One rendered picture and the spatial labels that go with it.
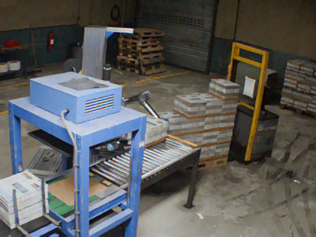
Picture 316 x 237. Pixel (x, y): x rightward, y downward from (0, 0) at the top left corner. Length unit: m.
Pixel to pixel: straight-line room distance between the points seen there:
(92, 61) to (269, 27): 7.77
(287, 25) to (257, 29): 1.02
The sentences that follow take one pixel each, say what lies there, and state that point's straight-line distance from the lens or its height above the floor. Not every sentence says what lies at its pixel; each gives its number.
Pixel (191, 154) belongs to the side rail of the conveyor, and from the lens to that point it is 4.08.
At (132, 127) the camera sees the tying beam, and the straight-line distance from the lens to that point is 2.71.
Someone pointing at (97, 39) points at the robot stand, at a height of 1.88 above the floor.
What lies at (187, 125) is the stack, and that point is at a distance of 5.07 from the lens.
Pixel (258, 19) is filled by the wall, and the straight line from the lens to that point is 11.44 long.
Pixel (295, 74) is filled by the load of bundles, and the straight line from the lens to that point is 9.45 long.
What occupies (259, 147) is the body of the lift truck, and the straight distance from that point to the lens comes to 6.05.
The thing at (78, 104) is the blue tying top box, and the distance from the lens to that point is 2.49.
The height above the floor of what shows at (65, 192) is 0.80.
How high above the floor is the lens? 2.45
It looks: 20 degrees down
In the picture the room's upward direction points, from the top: 6 degrees clockwise
